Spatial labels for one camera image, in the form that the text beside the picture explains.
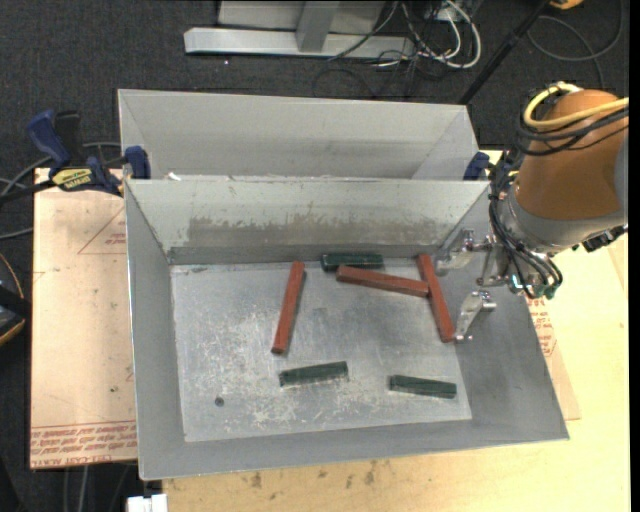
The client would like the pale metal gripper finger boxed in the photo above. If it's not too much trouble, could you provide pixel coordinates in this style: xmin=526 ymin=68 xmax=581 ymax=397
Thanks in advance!
xmin=452 ymin=290 xmax=498 ymax=346
xmin=433 ymin=228 xmax=494 ymax=277

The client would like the red-brown flat block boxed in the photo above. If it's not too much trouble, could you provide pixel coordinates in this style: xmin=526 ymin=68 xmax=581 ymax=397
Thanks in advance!
xmin=270 ymin=259 xmax=307 ymax=357
xmin=415 ymin=252 xmax=458 ymax=345
xmin=335 ymin=264 xmax=432 ymax=299

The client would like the dark green flat block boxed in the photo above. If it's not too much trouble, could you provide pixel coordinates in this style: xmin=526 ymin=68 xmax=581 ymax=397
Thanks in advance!
xmin=320 ymin=252 xmax=386 ymax=274
xmin=388 ymin=373 xmax=459 ymax=400
xmin=277 ymin=360 xmax=350 ymax=388

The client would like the grey metal bin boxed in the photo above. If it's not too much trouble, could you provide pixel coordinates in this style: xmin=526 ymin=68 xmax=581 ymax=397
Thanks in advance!
xmin=117 ymin=88 xmax=571 ymax=482

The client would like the brown cardboard board, red print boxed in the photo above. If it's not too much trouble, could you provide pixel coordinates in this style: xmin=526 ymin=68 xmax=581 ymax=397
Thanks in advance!
xmin=28 ymin=167 xmax=583 ymax=471

